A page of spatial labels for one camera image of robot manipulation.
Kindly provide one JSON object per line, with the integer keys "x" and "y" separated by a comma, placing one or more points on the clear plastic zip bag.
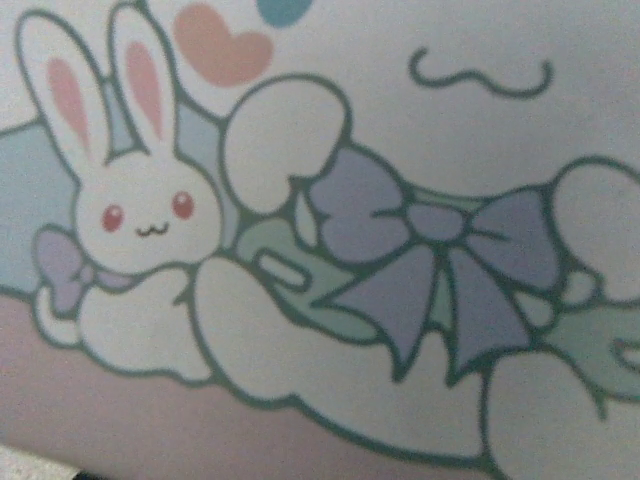
{"x": 320, "y": 240}

